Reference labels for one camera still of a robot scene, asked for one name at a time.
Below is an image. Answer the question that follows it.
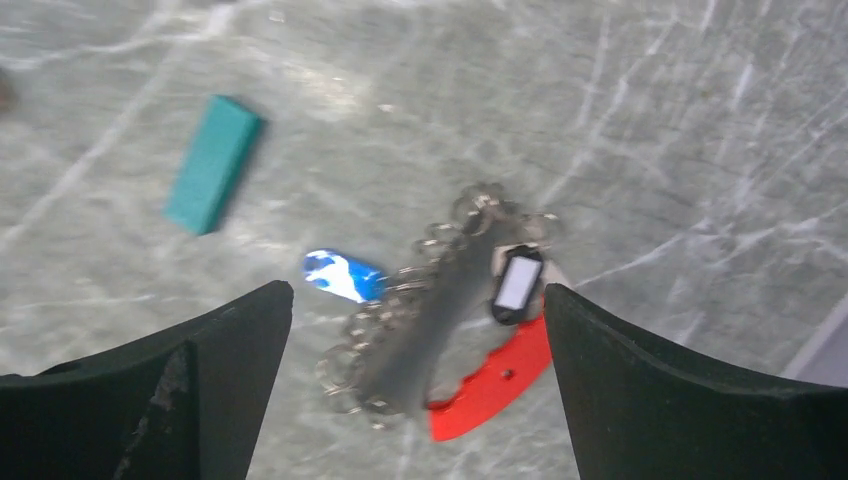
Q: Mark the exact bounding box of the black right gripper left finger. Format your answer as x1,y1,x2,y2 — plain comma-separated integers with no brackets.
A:
1,280,294,479

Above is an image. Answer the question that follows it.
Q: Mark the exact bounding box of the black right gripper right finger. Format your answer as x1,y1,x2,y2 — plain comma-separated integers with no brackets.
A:
544,284,847,479

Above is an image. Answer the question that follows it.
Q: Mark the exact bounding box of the black key tag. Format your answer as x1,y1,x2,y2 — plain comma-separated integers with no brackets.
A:
490,244,544,326

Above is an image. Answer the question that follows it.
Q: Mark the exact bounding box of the red handled key holder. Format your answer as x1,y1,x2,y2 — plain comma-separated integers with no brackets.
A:
315,182,565,442

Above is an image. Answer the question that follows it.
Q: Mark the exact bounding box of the blue key tag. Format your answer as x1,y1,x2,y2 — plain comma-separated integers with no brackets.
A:
302,249,388,304

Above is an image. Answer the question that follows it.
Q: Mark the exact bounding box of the teal block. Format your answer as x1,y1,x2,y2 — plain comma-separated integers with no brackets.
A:
164,95,264,236

